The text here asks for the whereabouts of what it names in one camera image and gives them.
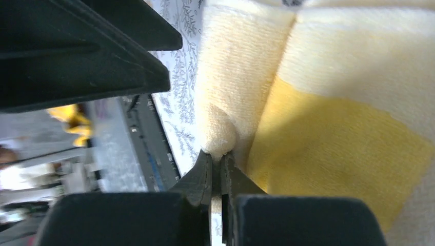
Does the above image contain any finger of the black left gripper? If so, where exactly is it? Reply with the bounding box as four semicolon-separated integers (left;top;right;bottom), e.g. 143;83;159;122
83;0;183;51
1;1;170;113

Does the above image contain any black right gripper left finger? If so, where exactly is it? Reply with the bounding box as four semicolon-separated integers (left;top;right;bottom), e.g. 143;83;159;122
34;152;213;245

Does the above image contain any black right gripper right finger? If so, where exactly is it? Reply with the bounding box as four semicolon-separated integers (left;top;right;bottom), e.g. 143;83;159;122
220;154;386;245

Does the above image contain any yellow duck towel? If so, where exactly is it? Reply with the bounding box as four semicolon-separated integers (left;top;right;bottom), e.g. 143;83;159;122
195;1;434;245

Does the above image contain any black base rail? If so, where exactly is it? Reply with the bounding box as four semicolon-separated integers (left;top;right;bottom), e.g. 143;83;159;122
122;94;181;192

